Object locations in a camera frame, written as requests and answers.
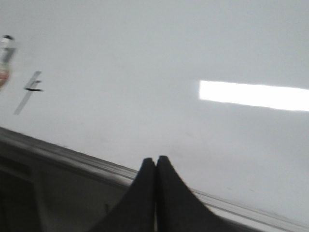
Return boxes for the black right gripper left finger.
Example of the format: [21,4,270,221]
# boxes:
[90,158,155,232]

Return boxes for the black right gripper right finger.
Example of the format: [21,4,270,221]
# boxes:
[156,156,234,232]

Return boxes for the white whiteboard marker black tip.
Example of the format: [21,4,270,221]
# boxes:
[0,35,16,88]

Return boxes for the dark metal whiteboard tray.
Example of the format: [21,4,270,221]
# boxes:
[0,128,309,232]

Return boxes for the white whiteboard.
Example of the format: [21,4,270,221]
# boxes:
[0,0,309,228]

